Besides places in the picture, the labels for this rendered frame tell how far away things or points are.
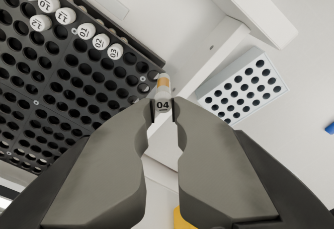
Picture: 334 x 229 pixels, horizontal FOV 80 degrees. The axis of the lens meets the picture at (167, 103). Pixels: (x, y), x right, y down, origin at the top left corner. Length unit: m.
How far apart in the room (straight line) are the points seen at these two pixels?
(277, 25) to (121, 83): 0.14
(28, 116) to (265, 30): 0.25
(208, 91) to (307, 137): 0.26
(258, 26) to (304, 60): 0.25
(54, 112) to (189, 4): 0.19
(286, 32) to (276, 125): 0.30
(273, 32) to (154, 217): 0.35
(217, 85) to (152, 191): 0.25
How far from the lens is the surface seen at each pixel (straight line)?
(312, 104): 0.47
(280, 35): 0.18
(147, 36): 0.26
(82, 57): 0.21
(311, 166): 0.59
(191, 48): 0.26
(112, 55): 0.19
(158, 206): 0.44
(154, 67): 0.20
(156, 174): 0.48
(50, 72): 0.23
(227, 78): 0.33
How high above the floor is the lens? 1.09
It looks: 60 degrees down
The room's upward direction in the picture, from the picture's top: 179 degrees clockwise
